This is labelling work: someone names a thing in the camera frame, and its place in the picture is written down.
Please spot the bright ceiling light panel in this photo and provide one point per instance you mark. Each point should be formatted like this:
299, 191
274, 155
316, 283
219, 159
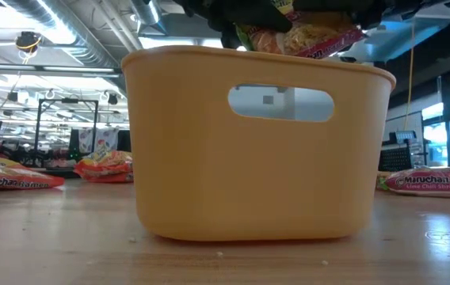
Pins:
177, 42

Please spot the black perforated rack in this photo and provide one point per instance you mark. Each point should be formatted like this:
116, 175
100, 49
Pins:
395, 158

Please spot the long ceiling tube light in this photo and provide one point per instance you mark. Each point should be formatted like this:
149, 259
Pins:
50, 68

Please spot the black aluminium table frame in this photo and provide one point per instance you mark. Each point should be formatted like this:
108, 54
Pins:
62, 173

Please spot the yellow plastic bin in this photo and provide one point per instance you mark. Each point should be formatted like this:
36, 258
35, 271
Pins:
249, 178

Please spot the dark grey partition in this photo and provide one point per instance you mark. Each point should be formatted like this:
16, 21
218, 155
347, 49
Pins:
124, 140

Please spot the small silver ventilation duct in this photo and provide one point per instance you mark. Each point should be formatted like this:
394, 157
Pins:
146, 10

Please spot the black hanging camera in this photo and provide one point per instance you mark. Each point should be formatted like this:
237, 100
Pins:
113, 99
13, 96

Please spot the orange chicken noodle pack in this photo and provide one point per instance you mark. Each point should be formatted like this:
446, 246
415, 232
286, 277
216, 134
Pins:
104, 162
106, 179
11, 180

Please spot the lime chili shrimp noodle pack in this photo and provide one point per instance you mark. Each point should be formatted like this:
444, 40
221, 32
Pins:
435, 182
308, 37

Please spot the black metal frame stand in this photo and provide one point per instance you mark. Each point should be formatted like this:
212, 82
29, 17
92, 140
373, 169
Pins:
50, 101

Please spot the white printed cloth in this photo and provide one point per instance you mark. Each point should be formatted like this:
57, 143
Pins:
106, 138

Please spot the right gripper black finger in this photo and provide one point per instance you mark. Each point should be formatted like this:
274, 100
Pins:
232, 37
249, 14

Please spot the large silver ventilation duct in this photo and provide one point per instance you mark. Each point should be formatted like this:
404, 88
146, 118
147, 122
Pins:
70, 31

